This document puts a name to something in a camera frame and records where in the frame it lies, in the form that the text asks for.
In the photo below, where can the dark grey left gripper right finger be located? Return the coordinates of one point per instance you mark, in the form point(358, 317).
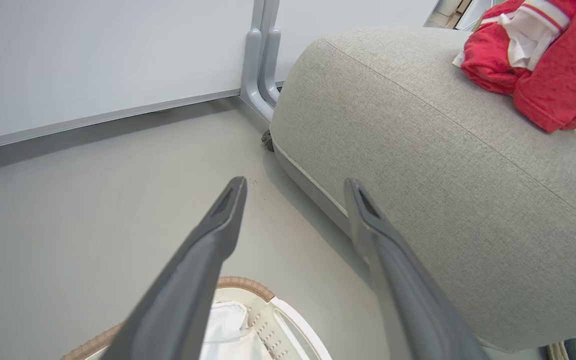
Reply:
point(403, 300)

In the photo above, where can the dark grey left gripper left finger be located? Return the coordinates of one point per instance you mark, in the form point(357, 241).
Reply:
point(188, 290)

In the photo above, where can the red and white garment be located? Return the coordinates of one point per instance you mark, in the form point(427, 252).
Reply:
point(563, 75)

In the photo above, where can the light grey fabric sofa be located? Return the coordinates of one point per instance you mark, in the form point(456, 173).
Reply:
point(443, 175)

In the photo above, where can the white cloth in basket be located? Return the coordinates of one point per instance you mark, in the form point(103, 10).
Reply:
point(233, 335)

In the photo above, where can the white laundry basket wicker rim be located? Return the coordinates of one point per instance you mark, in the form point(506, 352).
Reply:
point(278, 325)

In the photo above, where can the small black caster wheel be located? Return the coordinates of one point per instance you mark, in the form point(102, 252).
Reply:
point(268, 140)

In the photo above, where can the grey metal partition leg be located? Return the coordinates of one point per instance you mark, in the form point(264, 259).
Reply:
point(258, 65)

